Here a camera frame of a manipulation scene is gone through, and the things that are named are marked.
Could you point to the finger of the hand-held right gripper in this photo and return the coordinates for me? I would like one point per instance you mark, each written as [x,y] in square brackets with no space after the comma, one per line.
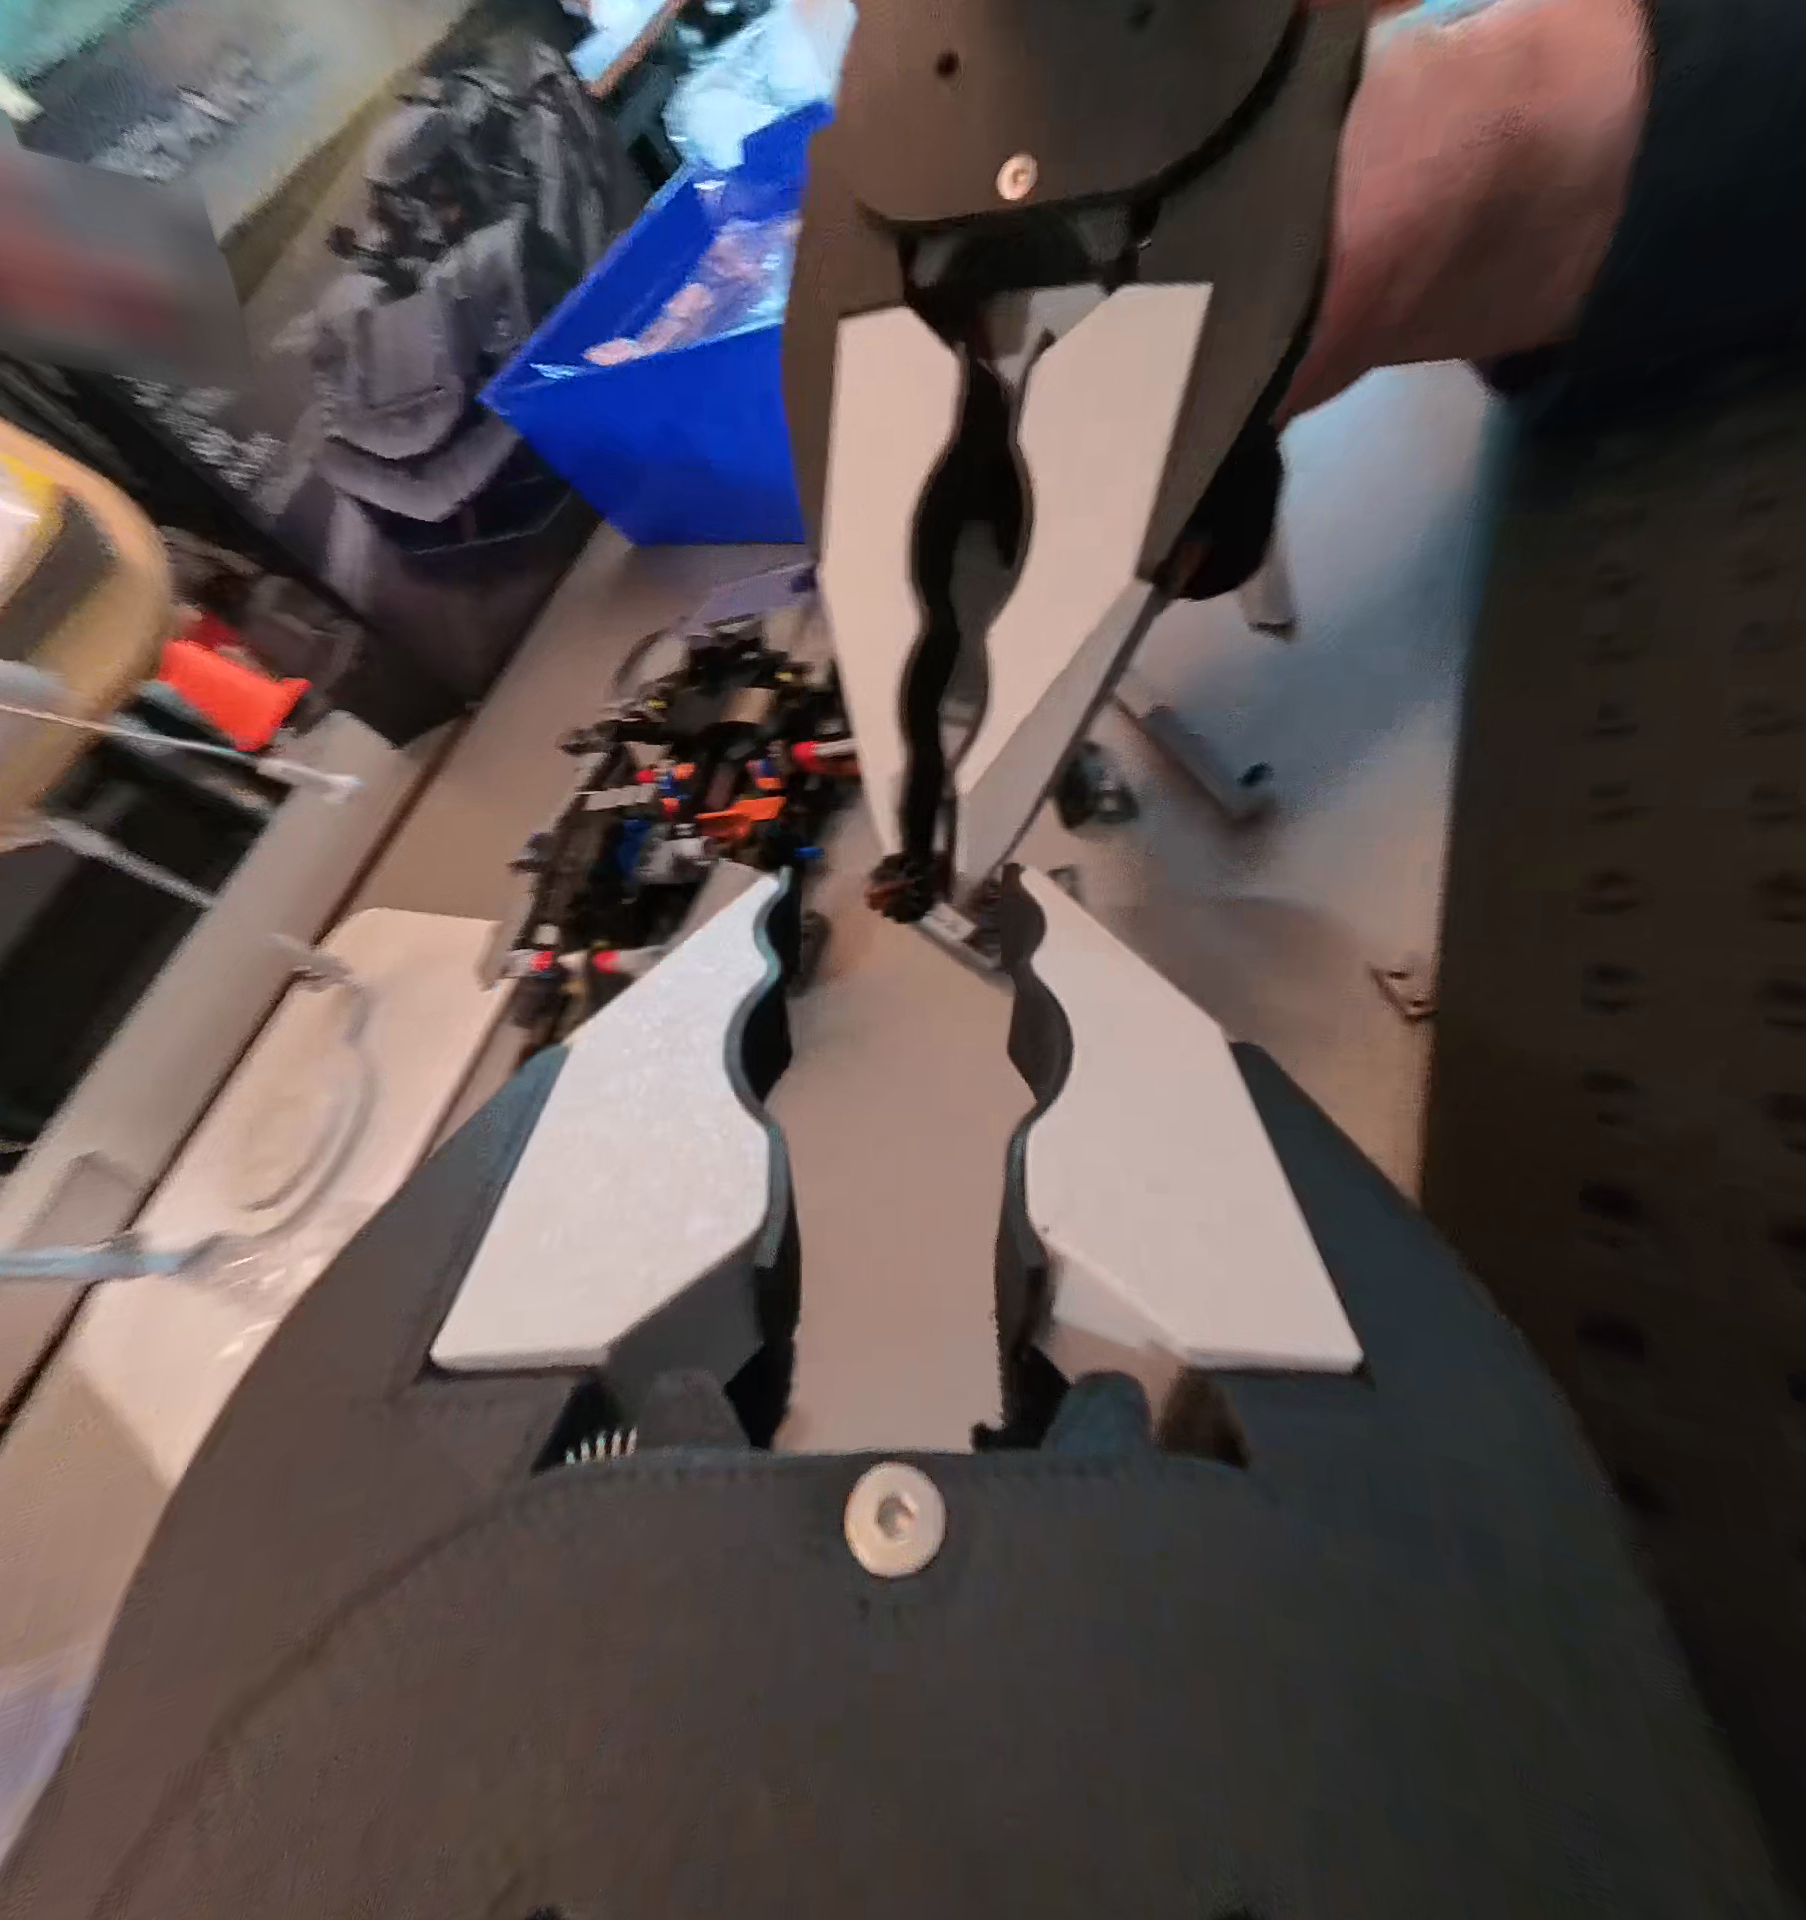
[873,525]
[1096,497]

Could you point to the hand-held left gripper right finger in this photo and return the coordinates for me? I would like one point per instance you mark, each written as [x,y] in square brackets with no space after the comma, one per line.
[1188,1200]

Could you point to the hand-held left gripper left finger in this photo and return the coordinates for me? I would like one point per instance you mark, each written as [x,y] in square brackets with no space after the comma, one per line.
[618,1200]

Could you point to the grey car lego box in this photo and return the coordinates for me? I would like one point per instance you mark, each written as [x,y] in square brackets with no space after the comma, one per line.
[392,374]

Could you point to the black curved lego piece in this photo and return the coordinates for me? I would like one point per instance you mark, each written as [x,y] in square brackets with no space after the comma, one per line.
[1096,788]

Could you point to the person's right hand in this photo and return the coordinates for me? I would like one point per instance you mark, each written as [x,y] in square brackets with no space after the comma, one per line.
[1473,193]

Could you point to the white book stand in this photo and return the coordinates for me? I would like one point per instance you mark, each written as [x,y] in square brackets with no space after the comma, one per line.
[318,1080]

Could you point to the small grey lego tile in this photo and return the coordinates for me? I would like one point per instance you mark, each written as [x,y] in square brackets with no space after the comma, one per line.
[1406,988]
[958,931]

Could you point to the lego car model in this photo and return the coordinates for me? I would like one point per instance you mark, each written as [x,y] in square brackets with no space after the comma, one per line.
[691,796]

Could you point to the blue plastic bin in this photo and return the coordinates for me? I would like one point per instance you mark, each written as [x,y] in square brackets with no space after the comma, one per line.
[663,435]

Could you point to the orange box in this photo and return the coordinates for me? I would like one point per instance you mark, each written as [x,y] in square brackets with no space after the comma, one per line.
[227,690]

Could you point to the long grey lego beam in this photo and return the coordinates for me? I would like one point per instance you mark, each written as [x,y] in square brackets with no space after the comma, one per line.
[1210,756]

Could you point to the large clear plastic bag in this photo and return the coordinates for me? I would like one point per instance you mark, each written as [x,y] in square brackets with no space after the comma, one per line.
[708,284]

